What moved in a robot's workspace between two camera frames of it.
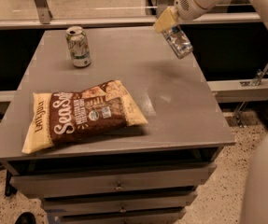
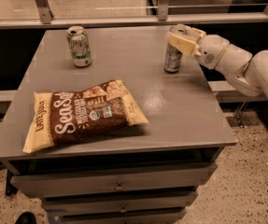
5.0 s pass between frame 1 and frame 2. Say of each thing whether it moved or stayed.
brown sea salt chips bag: stayed
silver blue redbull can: moved
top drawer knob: stayed
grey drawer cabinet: stayed
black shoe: stayed
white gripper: moved
